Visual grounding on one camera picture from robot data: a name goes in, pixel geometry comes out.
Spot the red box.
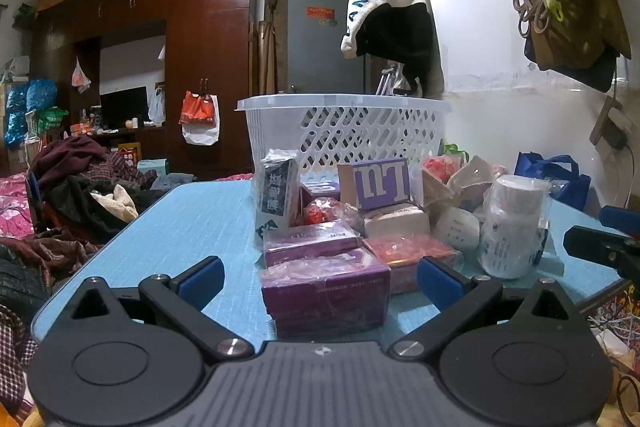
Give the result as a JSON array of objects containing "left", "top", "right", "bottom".
[{"left": 363, "top": 234, "right": 462, "bottom": 296}]

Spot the dark blue white carton box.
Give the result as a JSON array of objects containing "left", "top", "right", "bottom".
[{"left": 253, "top": 148, "right": 300, "bottom": 247}]

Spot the white round packet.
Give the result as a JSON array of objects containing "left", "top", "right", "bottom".
[{"left": 432, "top": 207, "right": 480, "bottom": 251}]

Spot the blue shopping bag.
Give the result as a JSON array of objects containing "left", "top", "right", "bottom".
[{"left": 514, "top": 152, "right": 591, "bottom": 211}]

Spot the beige wrapped box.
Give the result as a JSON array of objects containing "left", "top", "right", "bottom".
[{"left": 363, "top": 202, "right": 431, "bottom": 239}]

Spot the white plastic pill bottle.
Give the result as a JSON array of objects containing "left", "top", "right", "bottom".
[{"left": 478, "top": 174, "right": 550, "bottom": 280}]

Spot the teal tissue box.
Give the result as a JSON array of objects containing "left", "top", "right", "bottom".
[{"left": 137, "top": 158, "right": 169, "bottom": 176}]

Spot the purple white letter box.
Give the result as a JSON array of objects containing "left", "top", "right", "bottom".
[{"left": 337, "top": 157, "right": 410, "bottom": 210}]

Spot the purple box behind front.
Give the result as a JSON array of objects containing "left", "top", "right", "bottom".
[{"left": 262, "top": 221, "right": 361, "bottom": 268}]

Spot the pile of dark clothes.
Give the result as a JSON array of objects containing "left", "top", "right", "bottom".
[{"left": 26, "top": 135, "right": 164, "bottom": 245}]

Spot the red and white hanging bag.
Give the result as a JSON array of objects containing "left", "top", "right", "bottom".
[{"left": 179, "top": 91, "right": 220, "bottom": 146}]

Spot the black television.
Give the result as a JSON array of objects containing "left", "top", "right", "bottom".
[{"left": 100, "top": 87, "right": 149, "bottom": 129}]

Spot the white plastic lattice basket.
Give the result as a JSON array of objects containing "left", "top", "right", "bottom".
[{"left": 236, "top": 93, "right": 451, "bottom": 180}]

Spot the blue plastic bags stack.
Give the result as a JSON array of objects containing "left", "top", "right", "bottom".
[{"left": 3, "top": 78, "right": 58, "bottom": 150}]

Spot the black hanging garment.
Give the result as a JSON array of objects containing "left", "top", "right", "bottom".
[{"left": 356, "top": 2, "right": 439, "bottom": 96}]

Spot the grey metal door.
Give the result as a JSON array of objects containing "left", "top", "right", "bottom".
[{"left": 285, "top": 0, "right": 366, "bottom": 93}]

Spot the white cap-like bag with lettering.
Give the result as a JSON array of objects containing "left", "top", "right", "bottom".
[{"left": 339, "top": 0, "right": 432, "bottom": 60}]

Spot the dark red wooden wardrobe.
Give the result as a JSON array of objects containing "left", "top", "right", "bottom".
[{"left": 30, "top": 0, "right": 257, "bottom": 180}]

